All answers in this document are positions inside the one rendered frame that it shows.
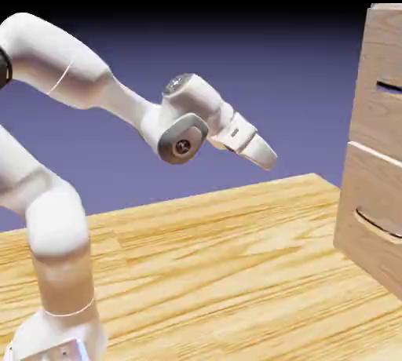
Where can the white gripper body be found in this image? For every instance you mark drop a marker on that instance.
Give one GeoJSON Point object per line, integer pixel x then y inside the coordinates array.
{"type": "Point", "coordinates": [261, 151]}

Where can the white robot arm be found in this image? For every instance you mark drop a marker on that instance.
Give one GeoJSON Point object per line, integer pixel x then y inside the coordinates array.
{"type": "Point", "coordinates": [62, 66]}

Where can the light wood drawer front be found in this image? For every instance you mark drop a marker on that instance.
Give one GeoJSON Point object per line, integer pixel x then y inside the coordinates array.
{"type": "Point", "coordinates": [355, 185]}
{"type": "Point", "coordinates": [373, 119]}

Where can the light wood cabinet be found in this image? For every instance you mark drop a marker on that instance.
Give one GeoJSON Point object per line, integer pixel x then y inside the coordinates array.
{"type": "Point", "coordinates": [373, 179]}

